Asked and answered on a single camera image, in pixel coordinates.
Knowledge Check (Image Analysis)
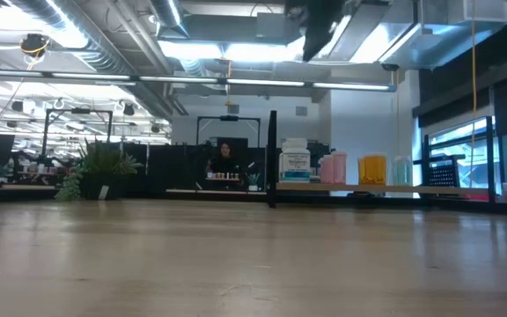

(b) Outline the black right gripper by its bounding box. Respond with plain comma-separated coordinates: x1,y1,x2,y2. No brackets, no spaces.
286,0,347,63

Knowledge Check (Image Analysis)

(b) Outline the black office partition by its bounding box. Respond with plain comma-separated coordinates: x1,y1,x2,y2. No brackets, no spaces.
123,141,268,197

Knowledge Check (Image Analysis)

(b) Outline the wooden shelf with black frame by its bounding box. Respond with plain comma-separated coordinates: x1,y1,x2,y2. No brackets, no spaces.
267,109,496,209

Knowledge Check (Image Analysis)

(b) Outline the grey ceiling box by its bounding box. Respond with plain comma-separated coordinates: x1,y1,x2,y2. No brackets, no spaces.
255,11,288,44

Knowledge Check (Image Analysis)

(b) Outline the green potted plant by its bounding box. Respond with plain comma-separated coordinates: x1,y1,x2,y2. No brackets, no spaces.
55,138,144,203

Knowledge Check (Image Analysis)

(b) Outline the white plastic bottle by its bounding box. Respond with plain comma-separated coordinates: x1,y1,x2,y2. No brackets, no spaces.
278,138,312,184

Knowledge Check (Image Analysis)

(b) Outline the pink pill bottle white cap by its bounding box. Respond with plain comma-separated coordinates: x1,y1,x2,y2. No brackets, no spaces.
331,151,348,185

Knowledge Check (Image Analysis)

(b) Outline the silver ribbed ceiling duct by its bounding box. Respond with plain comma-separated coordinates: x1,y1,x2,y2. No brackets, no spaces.
6,0,188,118

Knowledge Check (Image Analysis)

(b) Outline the ceiling light strip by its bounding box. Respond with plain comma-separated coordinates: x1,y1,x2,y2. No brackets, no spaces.
0,68,396,92

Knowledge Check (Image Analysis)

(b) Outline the black background rig frame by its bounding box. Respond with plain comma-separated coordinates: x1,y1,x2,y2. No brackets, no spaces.
196,114,262,149
41,107,114,155

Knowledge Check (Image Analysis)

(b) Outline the small pink pill bottle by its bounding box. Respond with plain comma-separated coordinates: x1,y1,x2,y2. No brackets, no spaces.
319,154,334,185

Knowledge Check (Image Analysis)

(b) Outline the black perforated rack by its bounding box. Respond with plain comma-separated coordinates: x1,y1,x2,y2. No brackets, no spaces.
413,153,467,188

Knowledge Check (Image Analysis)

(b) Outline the black ceiling cord reel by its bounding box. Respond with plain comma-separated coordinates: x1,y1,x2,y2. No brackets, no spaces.
18,33,52,58

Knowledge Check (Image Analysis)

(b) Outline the person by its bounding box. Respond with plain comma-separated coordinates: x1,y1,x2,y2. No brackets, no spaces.
207,140,244,177

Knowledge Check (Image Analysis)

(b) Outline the black table rail frame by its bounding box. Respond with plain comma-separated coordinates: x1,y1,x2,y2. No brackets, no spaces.
0,188,507,217

